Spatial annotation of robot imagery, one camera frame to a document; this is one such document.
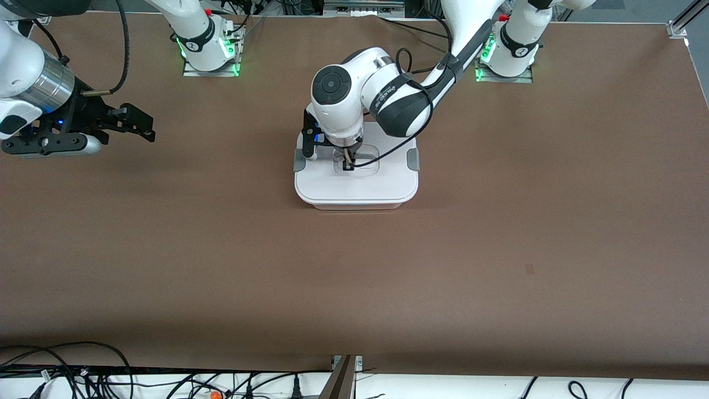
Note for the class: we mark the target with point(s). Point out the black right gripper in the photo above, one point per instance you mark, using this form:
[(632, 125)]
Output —
[(87, 111)]

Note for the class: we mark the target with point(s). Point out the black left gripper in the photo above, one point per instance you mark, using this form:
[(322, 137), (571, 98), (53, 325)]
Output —
[(348, 159)]

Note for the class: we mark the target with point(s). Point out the white lid with grey clips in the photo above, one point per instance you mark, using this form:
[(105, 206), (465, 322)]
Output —
[(354, 188)]

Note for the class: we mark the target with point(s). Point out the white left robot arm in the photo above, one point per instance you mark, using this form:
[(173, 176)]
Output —
[(338, 105)]

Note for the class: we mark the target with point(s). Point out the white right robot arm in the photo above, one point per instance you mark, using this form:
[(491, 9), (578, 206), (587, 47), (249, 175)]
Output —
[(22, 66)]

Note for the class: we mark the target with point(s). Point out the pink plastic storage box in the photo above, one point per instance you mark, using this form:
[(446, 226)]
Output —
[(354, 206)]

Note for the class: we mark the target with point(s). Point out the brown table cover sheet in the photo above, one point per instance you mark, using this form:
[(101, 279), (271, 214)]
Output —
[(354, 299)]

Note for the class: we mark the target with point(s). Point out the grey metal equipment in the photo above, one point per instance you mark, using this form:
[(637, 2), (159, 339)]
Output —
[(363, 6)]

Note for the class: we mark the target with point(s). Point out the aluminium frame post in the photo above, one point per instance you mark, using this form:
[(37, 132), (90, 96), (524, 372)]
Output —
[(340, 382)]

